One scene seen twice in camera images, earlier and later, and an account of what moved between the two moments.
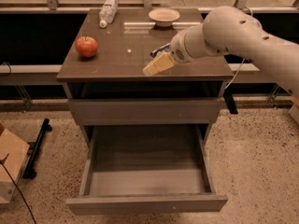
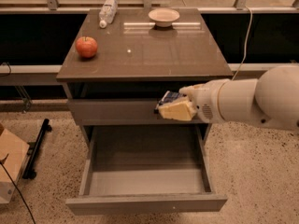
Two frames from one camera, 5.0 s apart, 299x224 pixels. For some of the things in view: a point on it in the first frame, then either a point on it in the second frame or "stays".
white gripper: (178, 49) to (206, 101)
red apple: (87, 47) stays
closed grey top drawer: (146, 111) stays
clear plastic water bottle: (107, 12) stays
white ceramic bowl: (163, 17) stays
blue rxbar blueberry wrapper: (161, 49) to (168, 97)
